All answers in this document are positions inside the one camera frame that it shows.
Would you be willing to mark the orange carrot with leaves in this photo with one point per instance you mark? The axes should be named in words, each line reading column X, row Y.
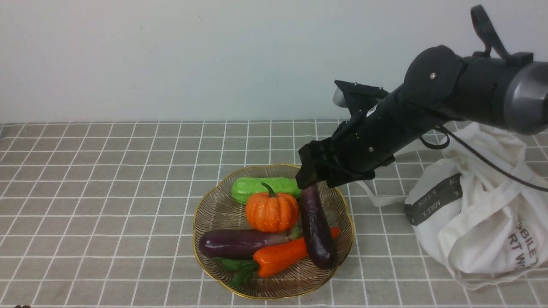
column 265, row 262

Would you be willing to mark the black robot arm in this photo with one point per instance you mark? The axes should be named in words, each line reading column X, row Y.
column 439, row 86

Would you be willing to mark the green gourd vegetable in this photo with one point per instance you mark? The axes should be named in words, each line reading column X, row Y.
column 244, row 187

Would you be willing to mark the orange pumpkin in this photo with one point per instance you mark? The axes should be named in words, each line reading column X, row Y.
column 271, row 212

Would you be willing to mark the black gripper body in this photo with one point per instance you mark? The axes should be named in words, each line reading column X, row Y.
column 363, row 143

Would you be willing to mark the purple eggplant in bowl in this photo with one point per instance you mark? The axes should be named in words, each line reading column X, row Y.
column 241, row 244

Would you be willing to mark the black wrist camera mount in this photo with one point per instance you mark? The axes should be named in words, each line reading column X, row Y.
column 357, row 97

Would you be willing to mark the grey checked tablecloth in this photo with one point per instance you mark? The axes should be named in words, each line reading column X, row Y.
column 100, row 215

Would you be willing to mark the white cloth tote bag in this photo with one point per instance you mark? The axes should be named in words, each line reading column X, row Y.
column 480, row 211

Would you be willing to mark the dark purple eggplant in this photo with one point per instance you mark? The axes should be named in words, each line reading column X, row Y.
column 319, row 242

